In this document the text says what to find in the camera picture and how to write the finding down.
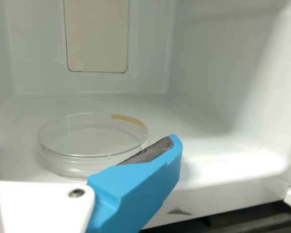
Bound white incubator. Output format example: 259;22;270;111
0;0;291;230

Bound petri dish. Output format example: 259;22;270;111
36;112;149;179

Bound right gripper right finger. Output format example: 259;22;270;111
87;134;184;233

